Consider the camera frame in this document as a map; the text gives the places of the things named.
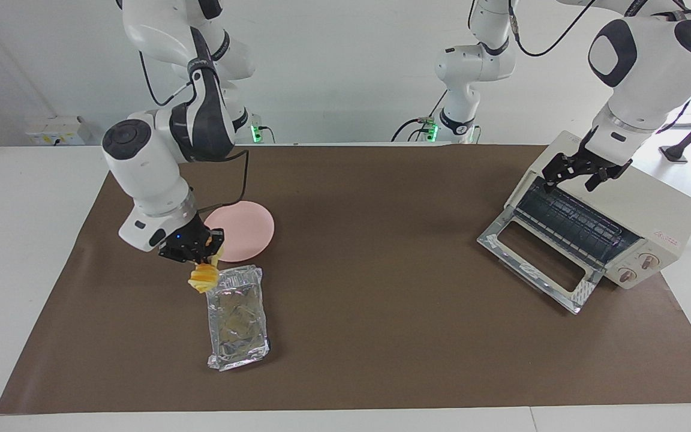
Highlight glass oven door metal frame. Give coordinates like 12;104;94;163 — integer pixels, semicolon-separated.
476;217;606;316

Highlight metal oven wire rack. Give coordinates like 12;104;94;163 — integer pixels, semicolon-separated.
513;176;644;265

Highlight sliced yellow bread loaf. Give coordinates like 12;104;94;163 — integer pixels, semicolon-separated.
188;252;221;295

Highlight black left arm base cable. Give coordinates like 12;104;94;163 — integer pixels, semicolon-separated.
390;89;449;143

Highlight white toaster oven body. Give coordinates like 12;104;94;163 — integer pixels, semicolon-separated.
504;130;691;290

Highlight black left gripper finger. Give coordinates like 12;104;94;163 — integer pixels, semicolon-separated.
540;152;580;194
584;162;633;193

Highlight white wall socket box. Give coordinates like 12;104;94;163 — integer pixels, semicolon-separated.
24;115;92;147

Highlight aluminium foil tray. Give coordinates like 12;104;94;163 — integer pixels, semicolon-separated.
205;264;272;372

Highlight pink round plate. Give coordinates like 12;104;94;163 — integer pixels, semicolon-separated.
203;201;276;263

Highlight brown paper table mat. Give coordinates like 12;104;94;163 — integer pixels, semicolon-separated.
0;144;691;415

